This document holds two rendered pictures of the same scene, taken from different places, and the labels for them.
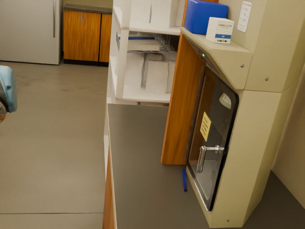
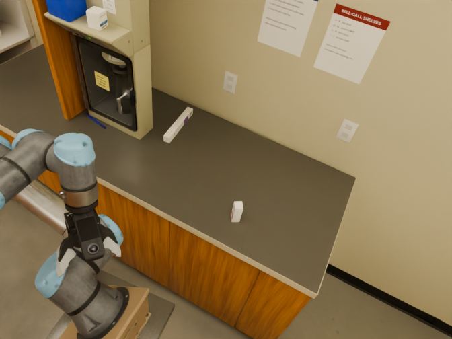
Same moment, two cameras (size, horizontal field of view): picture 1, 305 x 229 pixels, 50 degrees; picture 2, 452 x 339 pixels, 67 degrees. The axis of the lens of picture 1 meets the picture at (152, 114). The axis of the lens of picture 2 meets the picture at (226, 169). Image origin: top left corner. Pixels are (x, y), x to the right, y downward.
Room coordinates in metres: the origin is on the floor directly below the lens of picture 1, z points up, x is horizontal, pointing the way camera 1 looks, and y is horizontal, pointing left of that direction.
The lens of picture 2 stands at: (-0.18, 0.57, 2.17)
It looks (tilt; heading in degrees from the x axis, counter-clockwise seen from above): 48 degrees down; 301
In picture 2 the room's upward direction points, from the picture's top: 11 degrees clockwise
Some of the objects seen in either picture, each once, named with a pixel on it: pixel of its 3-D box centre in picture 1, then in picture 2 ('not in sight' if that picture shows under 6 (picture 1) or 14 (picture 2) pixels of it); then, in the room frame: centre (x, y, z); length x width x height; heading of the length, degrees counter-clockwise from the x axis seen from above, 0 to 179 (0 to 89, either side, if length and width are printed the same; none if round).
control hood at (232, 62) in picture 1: (208, 54); (89, 34); (0.97, -0.14, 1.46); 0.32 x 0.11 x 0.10; 12
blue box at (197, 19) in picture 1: (205, 17); (66, 2); (1.06, -0.12, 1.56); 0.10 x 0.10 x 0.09; 12
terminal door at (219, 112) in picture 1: (207, 135); (107, 87); (0.98, -0.19, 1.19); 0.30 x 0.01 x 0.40; 12
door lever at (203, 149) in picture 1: (206, 158); (122, 103); (0.86, -0.18, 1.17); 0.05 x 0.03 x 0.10; 102
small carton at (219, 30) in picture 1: (219, 30); (97, 18); (0.92, -0.15, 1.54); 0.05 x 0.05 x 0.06; 20
